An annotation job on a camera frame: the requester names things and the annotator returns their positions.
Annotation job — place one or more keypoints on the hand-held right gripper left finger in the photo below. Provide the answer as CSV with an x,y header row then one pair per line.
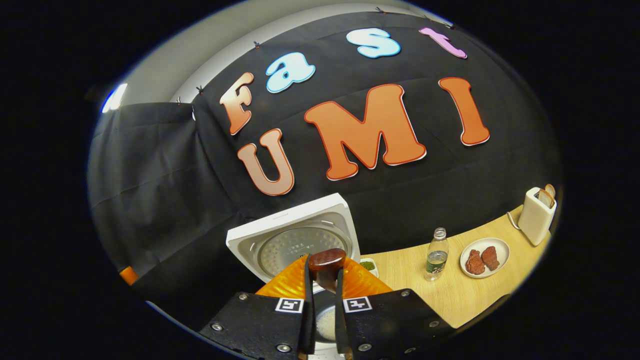
x,y
307,320

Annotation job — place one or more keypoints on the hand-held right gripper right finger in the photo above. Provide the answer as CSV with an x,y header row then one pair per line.
x,y
341,325

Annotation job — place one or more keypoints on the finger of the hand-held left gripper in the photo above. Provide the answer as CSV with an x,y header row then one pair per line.
x,y
128,275

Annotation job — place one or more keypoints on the white rice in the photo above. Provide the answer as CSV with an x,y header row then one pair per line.
x,y
326,320

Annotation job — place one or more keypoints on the white rice cooker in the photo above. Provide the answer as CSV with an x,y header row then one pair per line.
x,y
290,250

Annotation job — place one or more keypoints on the small white bowl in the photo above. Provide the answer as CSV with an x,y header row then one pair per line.
x,y
369,266

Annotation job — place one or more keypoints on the black backdrop cloth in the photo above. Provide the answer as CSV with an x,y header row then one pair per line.
x,y
165,175

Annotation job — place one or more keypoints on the clear plastic water bottle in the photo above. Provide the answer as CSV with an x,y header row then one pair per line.
x,y
436,260

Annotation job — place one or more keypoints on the red meat piece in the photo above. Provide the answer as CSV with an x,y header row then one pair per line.
x,y
491,258
475,262

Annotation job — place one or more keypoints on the white round plate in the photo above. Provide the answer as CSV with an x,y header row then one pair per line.
x,y
479,243

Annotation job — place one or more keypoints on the white toaster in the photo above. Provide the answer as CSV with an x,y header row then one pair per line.
x,y
534,220

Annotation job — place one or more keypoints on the toasted bread slice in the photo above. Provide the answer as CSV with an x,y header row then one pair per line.
x,y
545,198
550,189

